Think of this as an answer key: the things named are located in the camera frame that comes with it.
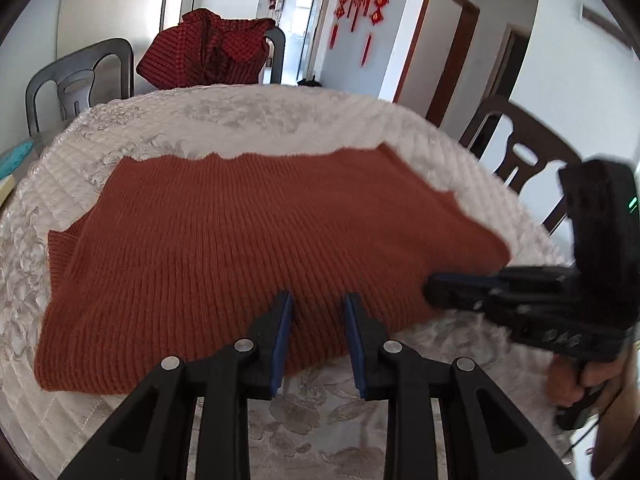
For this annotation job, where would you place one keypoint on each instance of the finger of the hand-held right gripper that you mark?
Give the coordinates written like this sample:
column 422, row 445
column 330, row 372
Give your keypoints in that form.
column 450, row 294
column 530, row 275

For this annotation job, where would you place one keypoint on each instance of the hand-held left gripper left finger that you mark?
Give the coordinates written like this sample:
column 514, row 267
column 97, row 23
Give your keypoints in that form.
column 285, row 340

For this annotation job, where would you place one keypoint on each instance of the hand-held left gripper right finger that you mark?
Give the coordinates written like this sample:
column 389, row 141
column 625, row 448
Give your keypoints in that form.
column 356, row 345

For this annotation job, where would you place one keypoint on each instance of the rust knit sweater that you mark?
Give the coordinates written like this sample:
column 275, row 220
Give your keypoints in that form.
column 225, row 240

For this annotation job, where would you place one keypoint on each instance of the person's right forearm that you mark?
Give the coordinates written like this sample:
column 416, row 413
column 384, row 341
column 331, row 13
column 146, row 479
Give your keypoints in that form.
column 622, row 420

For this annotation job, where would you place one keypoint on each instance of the person's right hand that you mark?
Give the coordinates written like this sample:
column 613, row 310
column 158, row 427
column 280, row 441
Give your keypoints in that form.
column 562, row 382

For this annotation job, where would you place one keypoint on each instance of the brown wooden chair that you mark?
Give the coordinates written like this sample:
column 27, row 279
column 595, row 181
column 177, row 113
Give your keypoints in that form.
column 500, row 120

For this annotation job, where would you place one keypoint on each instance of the beige quilted floral blanket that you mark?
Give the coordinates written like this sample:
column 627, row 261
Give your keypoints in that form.
column 250, row 115

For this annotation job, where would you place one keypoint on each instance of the dark chair under plaid garment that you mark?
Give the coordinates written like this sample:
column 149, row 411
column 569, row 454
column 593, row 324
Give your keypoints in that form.
column 277, row 55

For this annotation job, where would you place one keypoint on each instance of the red plaid garment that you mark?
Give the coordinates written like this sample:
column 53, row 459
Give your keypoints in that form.
column 200, row 60

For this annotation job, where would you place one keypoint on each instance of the teal doily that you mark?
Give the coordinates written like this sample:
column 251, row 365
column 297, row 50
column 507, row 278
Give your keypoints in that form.
column 15, row 160

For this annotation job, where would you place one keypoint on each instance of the grey plastic chair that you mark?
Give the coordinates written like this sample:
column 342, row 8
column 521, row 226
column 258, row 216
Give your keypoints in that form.
column 45, row 90

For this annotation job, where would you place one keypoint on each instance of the dark door frame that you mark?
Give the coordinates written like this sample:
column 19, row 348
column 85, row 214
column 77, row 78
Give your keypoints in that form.
column 505, row 60

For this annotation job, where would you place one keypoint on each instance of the brown door frame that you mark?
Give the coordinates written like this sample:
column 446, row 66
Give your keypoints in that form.
column 417, row 45

